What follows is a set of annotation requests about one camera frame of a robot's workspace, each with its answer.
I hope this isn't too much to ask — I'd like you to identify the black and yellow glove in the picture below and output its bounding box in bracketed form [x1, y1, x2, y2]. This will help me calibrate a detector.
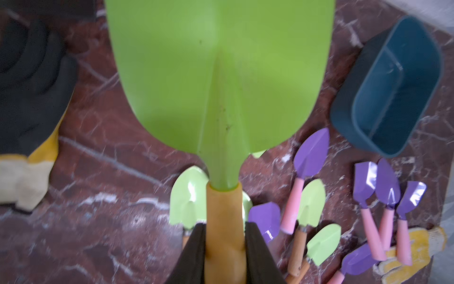
[1, 20, 78, 212]

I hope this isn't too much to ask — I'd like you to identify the purple shovel pink handle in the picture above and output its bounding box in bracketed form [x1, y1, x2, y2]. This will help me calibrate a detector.
[353, 162, 387, 261]
[396, 181, 427, 266]
[248, 202, 281, 244]
[375, 158, 401, 252]
[280, 127, 330, 234]
[327, 243, 378, 284]

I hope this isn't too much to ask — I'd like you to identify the dark teal storage box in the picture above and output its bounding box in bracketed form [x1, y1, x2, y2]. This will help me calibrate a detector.
[330, 16, 443, 158]

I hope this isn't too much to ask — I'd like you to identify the green shovel wooden handle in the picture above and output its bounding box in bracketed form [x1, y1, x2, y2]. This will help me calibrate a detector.
[242, 191, 253, 227]
[251, 150, 266, 159]
[287, 179, 326, 277]
[285, 224, 341, 284]
[169, 166, 209, 247]

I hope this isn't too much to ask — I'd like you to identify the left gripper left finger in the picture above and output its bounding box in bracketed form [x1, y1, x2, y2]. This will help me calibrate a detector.
[165, 224, 206, 284]

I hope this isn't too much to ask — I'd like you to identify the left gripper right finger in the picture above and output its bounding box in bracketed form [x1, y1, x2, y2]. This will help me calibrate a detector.
[245, 222, 286, 284]

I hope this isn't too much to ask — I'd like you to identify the yellow dotted work glove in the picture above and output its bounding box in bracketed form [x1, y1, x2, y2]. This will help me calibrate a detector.
[374, 227, 448, 284]

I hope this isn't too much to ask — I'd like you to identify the large green shovel blue tip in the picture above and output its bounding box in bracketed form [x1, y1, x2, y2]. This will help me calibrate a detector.
[105, 1, 336, 284]

